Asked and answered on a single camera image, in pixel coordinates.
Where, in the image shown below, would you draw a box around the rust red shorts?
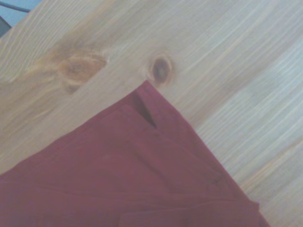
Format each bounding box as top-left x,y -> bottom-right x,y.
0,80 -> 272,227

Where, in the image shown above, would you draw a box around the black cable on floor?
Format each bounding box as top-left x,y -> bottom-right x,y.
0,3 -> 31,13

